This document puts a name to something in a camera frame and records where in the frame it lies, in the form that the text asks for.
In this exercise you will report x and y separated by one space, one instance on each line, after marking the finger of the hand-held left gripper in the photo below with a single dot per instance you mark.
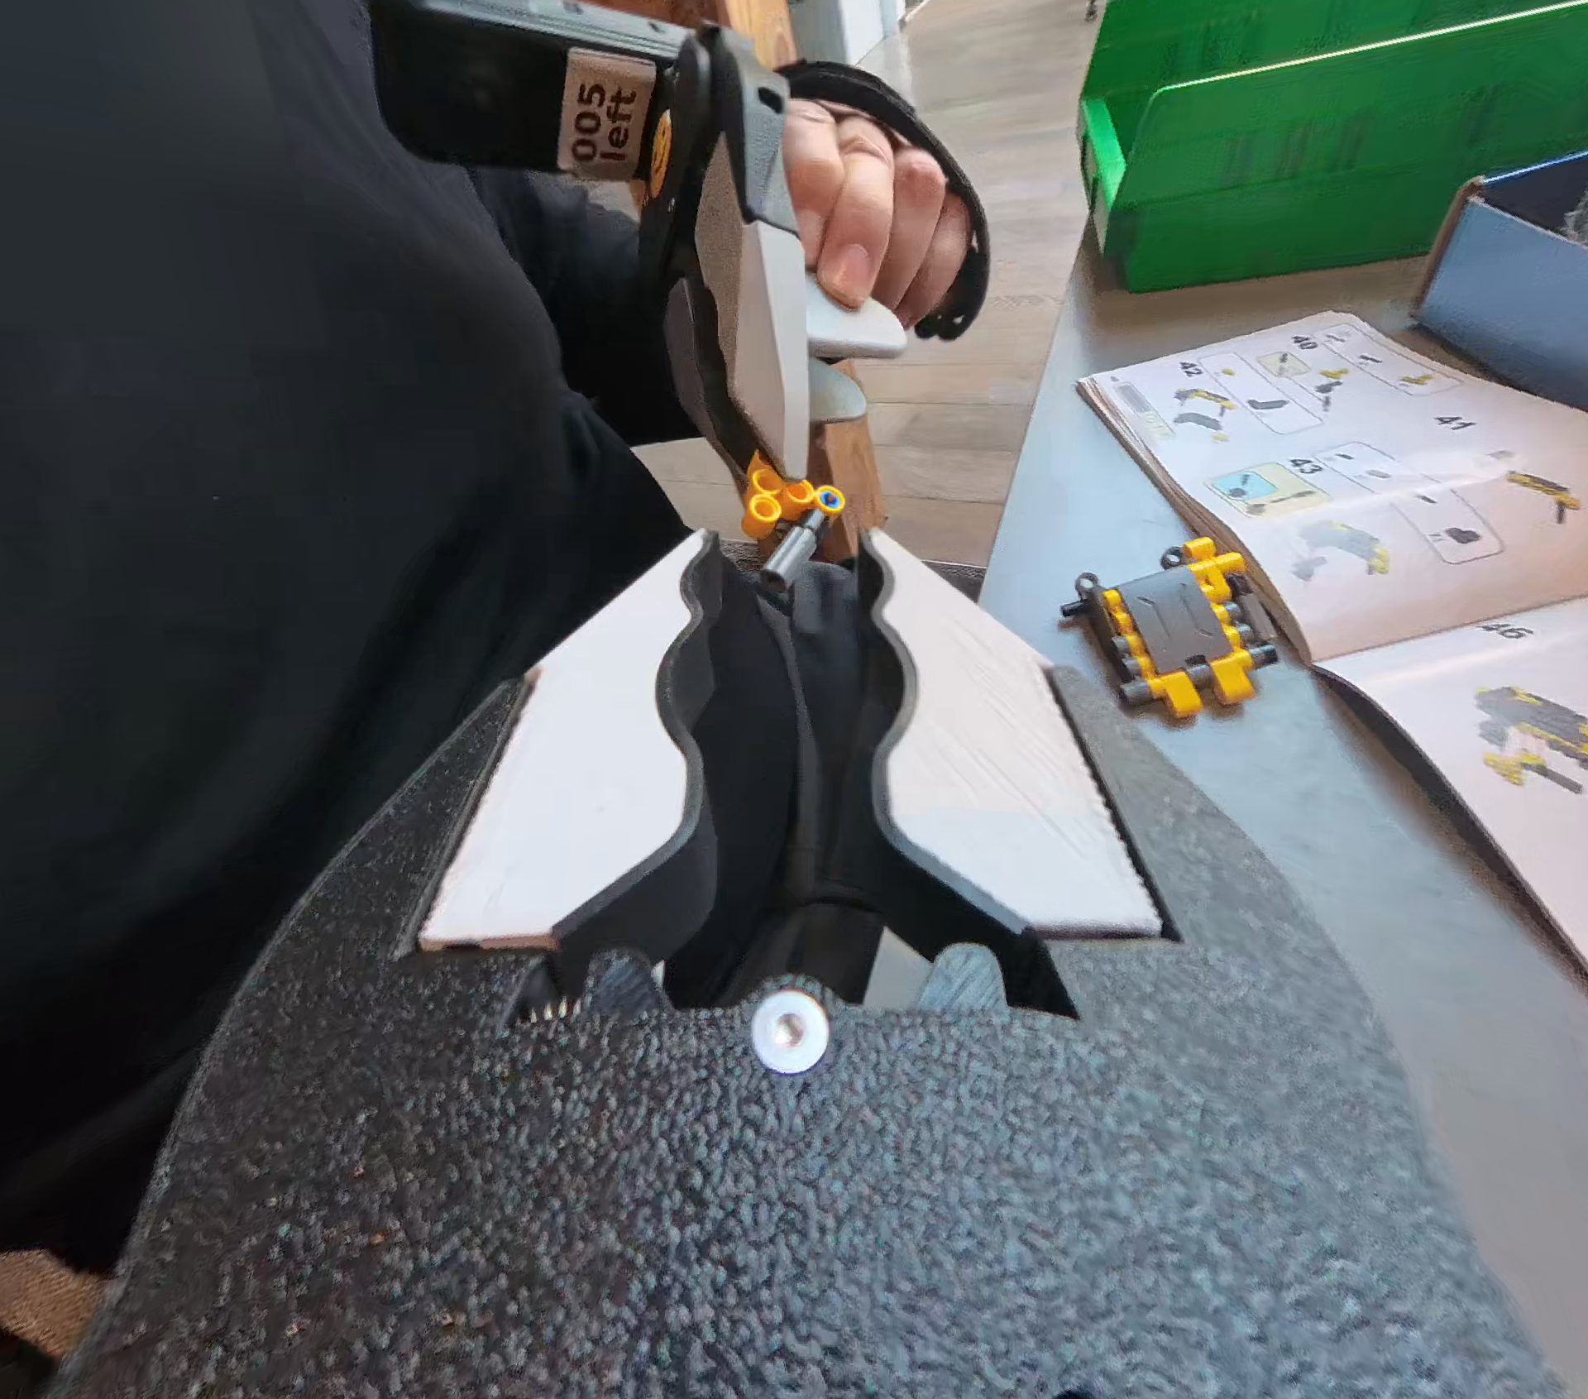
701 370
762 332

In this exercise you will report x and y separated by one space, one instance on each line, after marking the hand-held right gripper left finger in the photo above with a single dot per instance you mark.
571 805

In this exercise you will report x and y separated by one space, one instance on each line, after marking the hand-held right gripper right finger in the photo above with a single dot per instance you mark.
1004 791

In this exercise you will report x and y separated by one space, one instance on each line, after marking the yellow three-hole connector brick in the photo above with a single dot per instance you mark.
766 500

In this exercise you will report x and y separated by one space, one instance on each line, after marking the black grey pin connector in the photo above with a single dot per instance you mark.
794 550

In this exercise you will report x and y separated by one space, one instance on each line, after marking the yellow grey brick assembly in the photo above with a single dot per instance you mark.
1178 631

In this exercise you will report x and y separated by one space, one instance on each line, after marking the person's left forearm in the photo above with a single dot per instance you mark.
582 307

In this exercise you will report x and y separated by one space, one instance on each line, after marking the grey desk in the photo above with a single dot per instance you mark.
1240 805

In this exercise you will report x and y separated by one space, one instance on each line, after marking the person's left hand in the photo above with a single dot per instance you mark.
868 208

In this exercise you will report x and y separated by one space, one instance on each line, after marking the person's body in black clothing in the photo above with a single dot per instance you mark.
248 557

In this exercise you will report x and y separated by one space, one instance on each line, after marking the open instruction booklet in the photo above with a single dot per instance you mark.
1340 507

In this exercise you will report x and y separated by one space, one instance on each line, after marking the green plastic bin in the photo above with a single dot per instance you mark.
1302 158

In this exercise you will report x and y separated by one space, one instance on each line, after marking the blue cardboard box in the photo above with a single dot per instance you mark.
1500 307

